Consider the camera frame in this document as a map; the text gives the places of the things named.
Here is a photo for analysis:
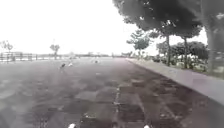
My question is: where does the dark chequered paved plaza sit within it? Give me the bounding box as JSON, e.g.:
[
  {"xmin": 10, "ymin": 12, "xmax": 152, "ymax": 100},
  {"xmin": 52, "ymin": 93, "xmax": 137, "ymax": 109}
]
[{"xmin": 0, "ymin": 57, "xmax": 224, "ymax": 128}]

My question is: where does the small tree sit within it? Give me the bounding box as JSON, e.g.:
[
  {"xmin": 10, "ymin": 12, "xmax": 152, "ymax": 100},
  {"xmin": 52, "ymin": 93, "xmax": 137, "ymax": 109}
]
[
  {"xmin": 49, "ymin": 43, "xmax": 61, "ymax": 61},
  {"xmin": 0, "ymin": 40, "xmax": 14, "ymax": 62}
]

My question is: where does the row of bushes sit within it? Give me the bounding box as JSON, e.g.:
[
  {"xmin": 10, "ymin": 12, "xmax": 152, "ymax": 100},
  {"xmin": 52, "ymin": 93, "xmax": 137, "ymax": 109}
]
[{"xmin": 151, "ymin": 54, "xmax": 209, "ymax": 71}]

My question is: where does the row of trees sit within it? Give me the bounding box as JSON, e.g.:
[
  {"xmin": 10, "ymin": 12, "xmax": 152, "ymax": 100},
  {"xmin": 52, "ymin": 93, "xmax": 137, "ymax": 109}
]
[{"xmin": 112, "ymin": 0, "xmax": 224, "ymax": 76}]

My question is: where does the grass strip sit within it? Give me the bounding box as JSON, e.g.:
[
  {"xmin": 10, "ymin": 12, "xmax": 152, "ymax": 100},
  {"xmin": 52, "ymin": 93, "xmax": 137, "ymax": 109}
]
[{"xmin": 143, "ymin": 59, "xmax": 224, "ymax": 80}]

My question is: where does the railing fence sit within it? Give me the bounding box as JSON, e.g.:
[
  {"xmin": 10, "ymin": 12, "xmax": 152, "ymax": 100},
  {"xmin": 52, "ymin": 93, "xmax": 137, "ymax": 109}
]
[{"xmin": 0, "ymin": 51, "xmax": 56, "ymax": 63}]

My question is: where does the low pale stone kerb wall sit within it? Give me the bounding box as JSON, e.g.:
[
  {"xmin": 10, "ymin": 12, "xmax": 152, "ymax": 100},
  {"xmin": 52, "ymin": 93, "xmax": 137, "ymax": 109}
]
[{"xmin": 125, "ymin": 58, "xmax": 224, "ymax": 107}]

